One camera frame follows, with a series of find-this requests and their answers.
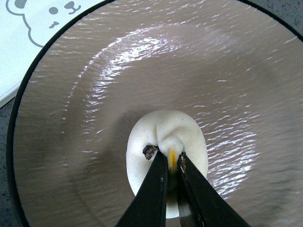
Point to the white steamed bun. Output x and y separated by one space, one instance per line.
172 132

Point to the beige plate with black rim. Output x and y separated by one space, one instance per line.
234 69

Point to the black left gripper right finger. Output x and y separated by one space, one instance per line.
199 204

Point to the white bear print tray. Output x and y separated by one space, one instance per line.
26 26

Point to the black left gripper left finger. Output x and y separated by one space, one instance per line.
148 209

